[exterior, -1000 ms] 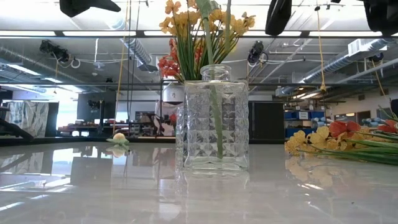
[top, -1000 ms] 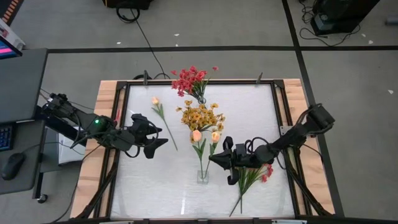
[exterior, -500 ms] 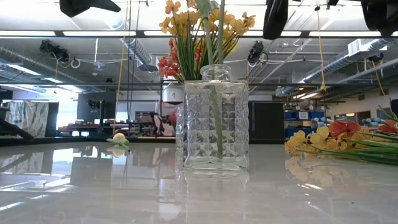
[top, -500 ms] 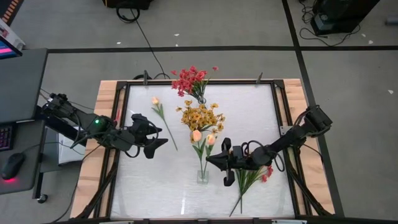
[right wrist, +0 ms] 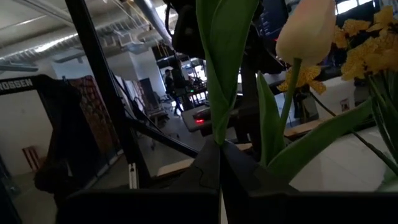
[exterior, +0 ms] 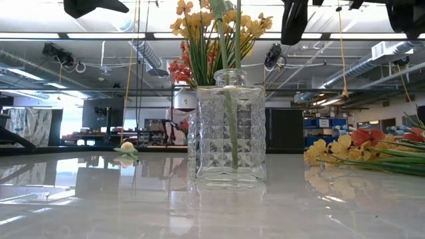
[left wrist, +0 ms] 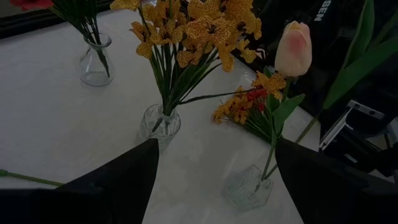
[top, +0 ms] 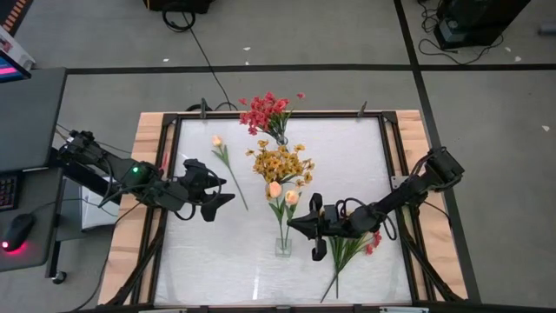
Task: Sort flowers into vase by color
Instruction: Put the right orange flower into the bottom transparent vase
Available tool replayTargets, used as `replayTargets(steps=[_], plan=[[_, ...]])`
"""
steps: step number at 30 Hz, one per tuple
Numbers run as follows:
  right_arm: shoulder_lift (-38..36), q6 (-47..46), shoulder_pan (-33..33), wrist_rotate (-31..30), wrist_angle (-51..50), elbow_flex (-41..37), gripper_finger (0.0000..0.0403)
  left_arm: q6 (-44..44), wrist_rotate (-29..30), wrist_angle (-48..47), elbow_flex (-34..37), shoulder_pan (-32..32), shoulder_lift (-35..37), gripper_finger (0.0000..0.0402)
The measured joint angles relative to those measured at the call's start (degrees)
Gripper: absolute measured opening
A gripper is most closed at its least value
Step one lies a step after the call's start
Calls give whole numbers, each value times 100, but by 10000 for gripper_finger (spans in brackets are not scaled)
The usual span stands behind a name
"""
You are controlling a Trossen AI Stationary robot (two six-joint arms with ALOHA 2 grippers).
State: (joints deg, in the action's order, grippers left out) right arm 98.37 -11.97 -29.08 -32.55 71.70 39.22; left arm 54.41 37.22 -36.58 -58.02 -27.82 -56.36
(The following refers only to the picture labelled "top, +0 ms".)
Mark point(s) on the white computer case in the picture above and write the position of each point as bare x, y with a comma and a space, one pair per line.
97, 213

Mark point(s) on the computer monitor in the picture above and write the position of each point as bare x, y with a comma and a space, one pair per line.
11, 69

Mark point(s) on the light wooden table board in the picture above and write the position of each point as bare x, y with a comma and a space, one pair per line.
123, 261

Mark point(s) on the black equipment tower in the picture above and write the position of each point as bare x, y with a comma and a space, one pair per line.
478, 17

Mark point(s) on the smooth narrow-neck glass vase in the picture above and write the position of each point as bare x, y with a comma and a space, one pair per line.
282, 140

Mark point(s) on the black computer keyboard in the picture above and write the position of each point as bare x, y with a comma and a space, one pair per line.
8, 191

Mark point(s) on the black caster wheel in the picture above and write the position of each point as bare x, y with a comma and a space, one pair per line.
59, 277

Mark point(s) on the square cut-glass vase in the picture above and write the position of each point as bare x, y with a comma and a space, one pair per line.
284, 250

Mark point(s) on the peach artificial tulip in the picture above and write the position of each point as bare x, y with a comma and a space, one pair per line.
292, 197
274, 189
216, 140

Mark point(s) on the black orange striped mat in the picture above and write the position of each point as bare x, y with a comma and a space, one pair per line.
17, 11

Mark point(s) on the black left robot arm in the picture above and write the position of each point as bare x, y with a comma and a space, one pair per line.
117, 167

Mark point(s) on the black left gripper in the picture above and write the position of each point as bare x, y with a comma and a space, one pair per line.
191, 191

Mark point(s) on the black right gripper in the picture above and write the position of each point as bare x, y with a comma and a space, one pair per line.
339, 221

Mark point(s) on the yellow artificial flower bunch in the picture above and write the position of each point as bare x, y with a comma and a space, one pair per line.
336, 252
299, 167
262, 165

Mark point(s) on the black aluminium table frame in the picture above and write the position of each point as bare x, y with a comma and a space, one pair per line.
217, 115

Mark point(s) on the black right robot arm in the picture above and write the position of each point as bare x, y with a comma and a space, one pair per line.
404, 193

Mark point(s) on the grey office desk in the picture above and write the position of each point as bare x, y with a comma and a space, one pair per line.
30, 121

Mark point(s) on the black case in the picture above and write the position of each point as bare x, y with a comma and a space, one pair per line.
178, 4

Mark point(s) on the black computer mouse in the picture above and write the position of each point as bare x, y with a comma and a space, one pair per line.
18, 232

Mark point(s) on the grey frame clamp post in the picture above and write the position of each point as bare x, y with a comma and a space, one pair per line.
362, 108

